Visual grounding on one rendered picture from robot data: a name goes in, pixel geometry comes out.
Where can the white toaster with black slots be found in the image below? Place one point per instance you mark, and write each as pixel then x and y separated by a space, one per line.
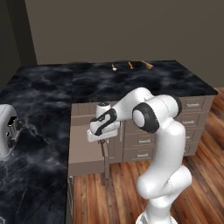
pixel 5 131

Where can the taupe drawer front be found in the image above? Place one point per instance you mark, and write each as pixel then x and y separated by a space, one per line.
pixel 198 118
pixel 129 154
pixel 193 134
pixel 191 148
pixel 131 141
pixel 84 108
pixel 193 101
pixel 128 127

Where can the wooden spoon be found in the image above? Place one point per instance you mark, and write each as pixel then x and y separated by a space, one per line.
pixel 130 66

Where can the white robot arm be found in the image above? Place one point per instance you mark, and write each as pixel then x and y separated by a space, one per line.
pixel 163 151

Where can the narrow taupe cabinet door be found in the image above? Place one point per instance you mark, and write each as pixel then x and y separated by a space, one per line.
pixel 115 148

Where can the wooden spatula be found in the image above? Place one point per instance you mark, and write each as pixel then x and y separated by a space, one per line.
pixel 147 65

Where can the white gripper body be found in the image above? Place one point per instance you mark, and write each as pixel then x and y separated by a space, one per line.
pixel 108 133

